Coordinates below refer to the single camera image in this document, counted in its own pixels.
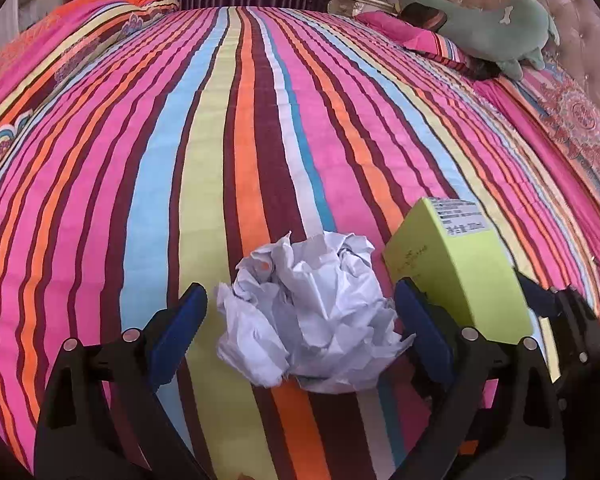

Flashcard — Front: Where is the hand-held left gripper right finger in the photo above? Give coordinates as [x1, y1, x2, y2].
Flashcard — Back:
[385, 277, 568, 480]

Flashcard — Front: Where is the floral patterned quilt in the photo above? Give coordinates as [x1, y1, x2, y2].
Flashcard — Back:
[472, 55, 600, 331]

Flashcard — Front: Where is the cream nightstand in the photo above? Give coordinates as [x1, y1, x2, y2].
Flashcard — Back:
[327, 0, 401, 16]

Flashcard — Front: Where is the tufted headboard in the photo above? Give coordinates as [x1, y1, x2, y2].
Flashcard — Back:
[432, 0, 600, 126]

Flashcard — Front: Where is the white paper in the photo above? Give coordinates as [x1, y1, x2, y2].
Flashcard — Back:
[215, 231, 416, 393]

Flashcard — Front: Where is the pink striped pillow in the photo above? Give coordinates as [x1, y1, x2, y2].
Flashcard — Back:
[355, 10, 473, 68]

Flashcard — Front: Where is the green plush toy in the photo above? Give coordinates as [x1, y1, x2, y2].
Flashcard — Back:
[397, 0, 561, 81]

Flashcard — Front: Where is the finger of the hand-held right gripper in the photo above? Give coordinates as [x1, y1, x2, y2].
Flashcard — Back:
[517, 270, 600, 411]

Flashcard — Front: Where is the lime green carton box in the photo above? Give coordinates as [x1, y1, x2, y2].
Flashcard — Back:
[382, 197, 535, 346]

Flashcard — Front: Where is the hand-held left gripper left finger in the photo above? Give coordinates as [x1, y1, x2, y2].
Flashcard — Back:
[32, 282, 216, 480]

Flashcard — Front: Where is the striped bed blanket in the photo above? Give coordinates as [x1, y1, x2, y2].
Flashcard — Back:
[0, 0, 600, 480]

